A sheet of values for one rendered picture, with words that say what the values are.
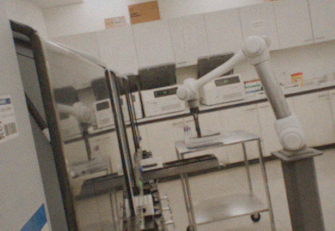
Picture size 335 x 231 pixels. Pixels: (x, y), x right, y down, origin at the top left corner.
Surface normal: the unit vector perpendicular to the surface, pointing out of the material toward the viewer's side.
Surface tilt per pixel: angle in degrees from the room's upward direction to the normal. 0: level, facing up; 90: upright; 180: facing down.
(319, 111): 90
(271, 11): 90
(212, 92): 90
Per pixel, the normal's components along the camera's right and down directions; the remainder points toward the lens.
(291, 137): -0.31, 0.22
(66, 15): 0.07, 0.04
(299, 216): -0.64, 0.15
